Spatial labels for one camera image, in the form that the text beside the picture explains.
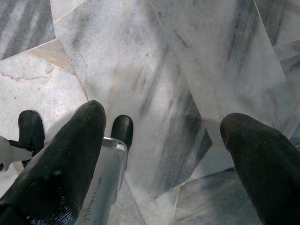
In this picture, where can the silver robot right leg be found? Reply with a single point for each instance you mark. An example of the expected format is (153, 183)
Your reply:
(105, 175)

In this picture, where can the black robot right foot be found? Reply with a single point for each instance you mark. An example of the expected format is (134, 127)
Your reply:
(122, 129)

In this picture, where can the black robot foot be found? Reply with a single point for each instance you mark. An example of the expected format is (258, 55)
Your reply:
(122, 129)
(30, 126)

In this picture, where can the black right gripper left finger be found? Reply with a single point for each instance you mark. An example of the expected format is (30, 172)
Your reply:
(58, 168)

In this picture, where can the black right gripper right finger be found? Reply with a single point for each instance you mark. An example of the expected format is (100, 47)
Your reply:
(267, 168)

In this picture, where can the black robot left foot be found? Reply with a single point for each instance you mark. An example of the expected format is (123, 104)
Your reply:
(30, 126)

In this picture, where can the white robot left leg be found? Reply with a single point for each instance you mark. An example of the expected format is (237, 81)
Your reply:
(14, 150)

